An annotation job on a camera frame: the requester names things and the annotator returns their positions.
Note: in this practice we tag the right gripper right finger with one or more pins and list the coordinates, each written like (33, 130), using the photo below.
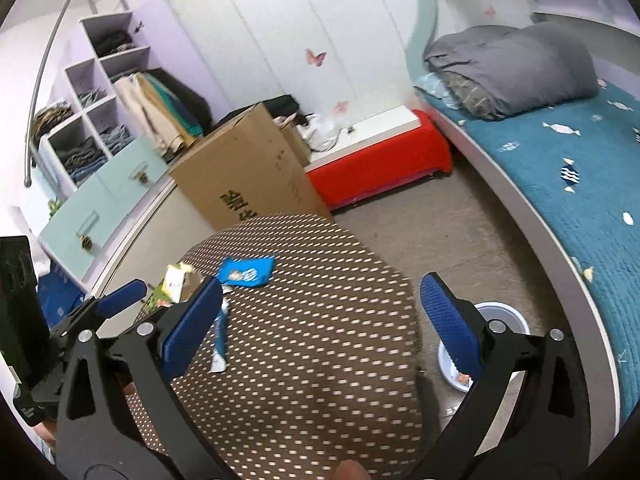
(457, 322)

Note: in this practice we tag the purple shelf unit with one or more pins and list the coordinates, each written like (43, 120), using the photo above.
(84, 123)

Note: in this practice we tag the large cardboard box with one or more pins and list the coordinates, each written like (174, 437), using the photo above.
(246, 169)

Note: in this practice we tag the grey folded blanket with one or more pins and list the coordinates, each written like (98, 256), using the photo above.
(495, 72)

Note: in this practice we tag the red bed step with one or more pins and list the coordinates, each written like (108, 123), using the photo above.
(384, 165)

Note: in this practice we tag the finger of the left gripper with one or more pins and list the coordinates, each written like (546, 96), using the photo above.
(121, 299)

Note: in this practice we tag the mint green drawer unit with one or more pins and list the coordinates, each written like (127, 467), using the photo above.
(77, 233)

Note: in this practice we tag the brown polka dot tablecloth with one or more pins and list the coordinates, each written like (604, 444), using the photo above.
(321, 359)

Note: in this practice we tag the person left hand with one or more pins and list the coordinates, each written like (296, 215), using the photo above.
(47, 430)

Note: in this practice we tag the white plastic bag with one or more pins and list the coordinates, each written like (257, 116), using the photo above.
(319, 133)

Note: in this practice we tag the yellow white book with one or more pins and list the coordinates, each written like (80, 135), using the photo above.
(175, 279)

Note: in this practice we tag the pink blue snack wrapper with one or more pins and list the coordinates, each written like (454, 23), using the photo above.
(219, 352)

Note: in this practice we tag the blue snack packet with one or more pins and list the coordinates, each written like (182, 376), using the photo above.
(248, 273)

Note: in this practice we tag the teal bed mattress cover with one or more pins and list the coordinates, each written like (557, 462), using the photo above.
(577, 163)

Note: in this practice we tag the hanging clothes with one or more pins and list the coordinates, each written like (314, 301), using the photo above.
(168, 113)

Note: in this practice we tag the green plush leaf toy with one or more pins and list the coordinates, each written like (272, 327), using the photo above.
(157, 299)

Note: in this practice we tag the person right hand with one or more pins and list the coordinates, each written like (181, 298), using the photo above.
(350, 470)

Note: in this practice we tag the blue storage box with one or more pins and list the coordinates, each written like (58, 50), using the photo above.
(58, 295)

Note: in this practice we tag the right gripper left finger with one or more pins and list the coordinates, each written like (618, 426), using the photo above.
(183, 327)

